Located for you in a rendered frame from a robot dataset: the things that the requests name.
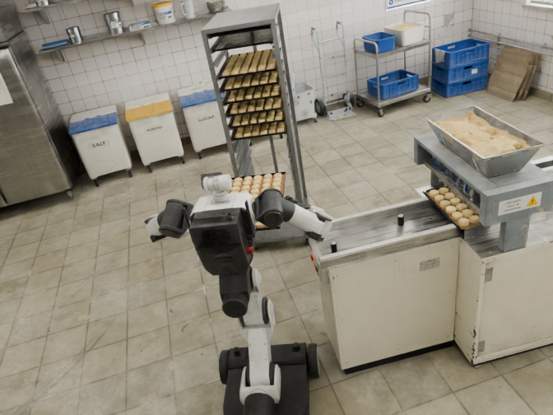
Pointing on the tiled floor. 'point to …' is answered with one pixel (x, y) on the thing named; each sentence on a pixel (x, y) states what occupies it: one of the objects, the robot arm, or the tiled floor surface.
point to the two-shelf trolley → (404, 69)
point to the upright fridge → (30, 123)
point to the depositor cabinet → (504, 294)
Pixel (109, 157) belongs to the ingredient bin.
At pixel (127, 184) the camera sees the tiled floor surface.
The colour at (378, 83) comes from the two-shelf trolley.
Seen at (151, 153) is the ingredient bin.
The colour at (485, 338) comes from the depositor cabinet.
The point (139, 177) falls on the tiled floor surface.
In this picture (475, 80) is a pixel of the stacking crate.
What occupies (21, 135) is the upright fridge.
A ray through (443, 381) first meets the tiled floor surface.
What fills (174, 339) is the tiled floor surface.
